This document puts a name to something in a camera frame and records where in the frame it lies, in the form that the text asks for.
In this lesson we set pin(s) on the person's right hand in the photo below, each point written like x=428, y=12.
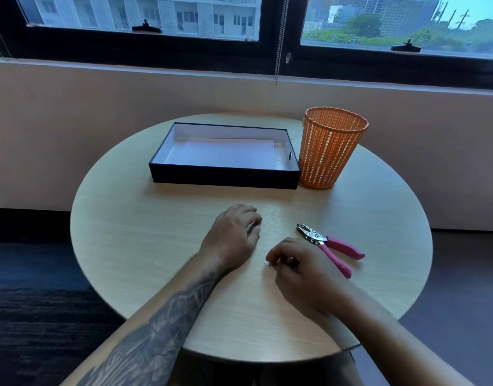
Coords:
x=310, y=277

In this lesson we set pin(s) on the person's left hand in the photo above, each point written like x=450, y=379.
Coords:
x=228, y=237

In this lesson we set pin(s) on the person's left fingers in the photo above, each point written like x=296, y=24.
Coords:
x=252, y=225

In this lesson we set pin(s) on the person's right fingers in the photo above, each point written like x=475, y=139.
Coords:
x=284, y=255

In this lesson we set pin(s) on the person's right forearm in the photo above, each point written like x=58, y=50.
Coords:
x=391, y=341

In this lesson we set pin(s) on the person's left forearm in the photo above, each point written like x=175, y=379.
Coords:
x=162, y=321

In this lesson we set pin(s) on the black box with white inside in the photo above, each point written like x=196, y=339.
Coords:
x=224, y=176

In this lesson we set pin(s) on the white paper sheet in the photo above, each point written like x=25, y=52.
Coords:
x=238, y=154

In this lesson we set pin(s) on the orange mesh plastic basket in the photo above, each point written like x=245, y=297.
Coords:
x=329, y=152

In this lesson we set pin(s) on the black window frame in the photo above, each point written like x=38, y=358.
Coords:
x=295, y=36

